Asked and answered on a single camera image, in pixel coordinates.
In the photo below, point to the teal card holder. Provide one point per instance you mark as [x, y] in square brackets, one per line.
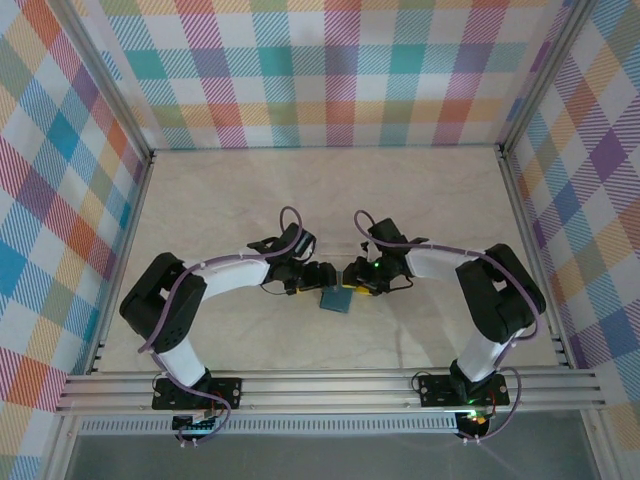
[336, 302]

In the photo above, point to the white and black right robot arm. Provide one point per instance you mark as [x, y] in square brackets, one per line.
[435, 265]

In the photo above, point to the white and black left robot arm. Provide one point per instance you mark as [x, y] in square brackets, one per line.
[230, 272]

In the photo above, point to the black controller board green lights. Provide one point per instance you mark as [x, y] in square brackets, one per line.
[197, 425]

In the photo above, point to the orange controller board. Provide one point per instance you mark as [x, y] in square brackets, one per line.
[477, 422]

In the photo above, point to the aluminium mounting rail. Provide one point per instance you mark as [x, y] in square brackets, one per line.
[325, 390]

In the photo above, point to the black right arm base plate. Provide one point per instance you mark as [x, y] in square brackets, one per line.
[435, 390]

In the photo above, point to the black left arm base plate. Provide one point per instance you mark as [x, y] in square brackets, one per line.
[230, 390]

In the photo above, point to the aluminium side rail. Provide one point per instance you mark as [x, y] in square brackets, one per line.
[522, 225]
[131, 225]

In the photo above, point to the aluminium frame post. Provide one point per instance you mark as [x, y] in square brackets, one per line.
[545, 75]
[108, 75]

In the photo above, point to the aluminium frame leg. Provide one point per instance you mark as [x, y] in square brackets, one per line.
[60, 450]
[597, 450]

